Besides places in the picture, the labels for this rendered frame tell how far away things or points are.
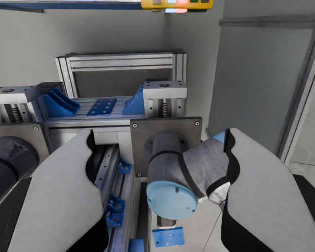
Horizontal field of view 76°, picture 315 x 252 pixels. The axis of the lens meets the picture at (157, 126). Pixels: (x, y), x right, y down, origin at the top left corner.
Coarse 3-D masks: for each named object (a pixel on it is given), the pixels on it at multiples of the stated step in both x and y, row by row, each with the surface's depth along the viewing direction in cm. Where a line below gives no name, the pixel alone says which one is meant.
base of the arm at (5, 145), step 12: (0, 144) 60; (12, 144) 60; (24, 144) 62; (0, 156) 57; (12, 156) 59; (24, 156) 61; (36, 156) 65; (12, 168) 57; (24, 168) 61; (36, 168) 68
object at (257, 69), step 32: (256, 0) 91; (288, 0) 69; (224, 32) 132; (256, 32) 91; (288, 32) 69; (224, 64) 133; (256, 64) 91; (288, 64) 69; (224, 96) 133; (256, 96) 91; (288, 96) 69; (224, 128) 133; (256, 128) 91
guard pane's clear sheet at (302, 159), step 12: (312, 84) 60; (312, 96) 60; (312, 108) 60; (300, 120) 65; (312, 120) 60; (300, 132) 65; (312, 132) 60; (300, 144) 65; (312, 144) 60; (288, 156) 71; (300, 156) 65; (312, 156) 60; (300, 168) 65; (312, 168) 60; (312, 180) 60
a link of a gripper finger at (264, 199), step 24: (240, 144) 10; (240, 168) 9; (264, 168) 9; (288, 168) 9; (240, 192) 7; (264, 192) 7; (288, 192) 7; (240, 216) 6; (264, 216) 6; (288, 216) 6; (240, 240) 6; (264, 240) 6; (288, 240) 6; (312, 240) 6
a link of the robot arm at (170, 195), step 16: (160, 160) 53; (176, 160) 48; (160, 176) 47; (176, 176) 46; (160, 192) 44; (176, 192) 44; (192, 192) 44; (160, 208) 47; (176, 208) 46; (192, 208) 46
